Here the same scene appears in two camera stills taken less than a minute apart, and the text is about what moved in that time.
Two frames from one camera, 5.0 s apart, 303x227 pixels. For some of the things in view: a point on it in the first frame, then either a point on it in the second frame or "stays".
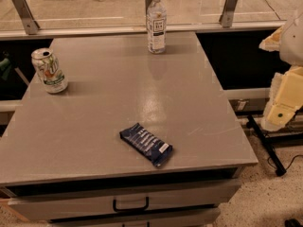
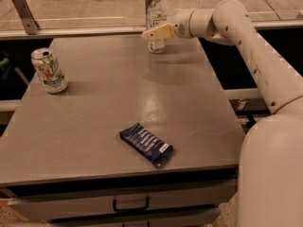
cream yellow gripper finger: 286,97 to 160,31
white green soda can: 53,78 stays
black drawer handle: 131,209 stays
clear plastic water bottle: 156,16 stays
